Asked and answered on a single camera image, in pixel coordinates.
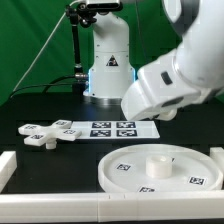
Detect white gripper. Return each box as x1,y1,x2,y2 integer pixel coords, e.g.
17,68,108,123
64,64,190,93
121,50,211,121

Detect white round table top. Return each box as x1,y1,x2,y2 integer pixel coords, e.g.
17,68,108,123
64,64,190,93
98,144,224,193

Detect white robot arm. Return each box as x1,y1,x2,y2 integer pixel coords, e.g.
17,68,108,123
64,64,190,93
84,0,224,121

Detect white marker plate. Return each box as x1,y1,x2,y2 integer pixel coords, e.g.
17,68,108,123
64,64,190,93
71,121,160,140

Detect white U-shaped border fence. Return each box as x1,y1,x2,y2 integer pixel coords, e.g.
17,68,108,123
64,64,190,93
0,148,224,223

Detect white cross-shaped table base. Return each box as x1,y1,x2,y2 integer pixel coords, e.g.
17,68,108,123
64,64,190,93
18,120,82,150

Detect black cables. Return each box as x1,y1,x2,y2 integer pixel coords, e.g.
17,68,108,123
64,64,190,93
9,74,88,100

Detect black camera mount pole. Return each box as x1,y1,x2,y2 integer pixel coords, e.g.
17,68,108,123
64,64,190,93
65,3,96,91

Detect white cable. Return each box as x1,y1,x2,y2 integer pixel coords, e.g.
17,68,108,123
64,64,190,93
12,0,84,93

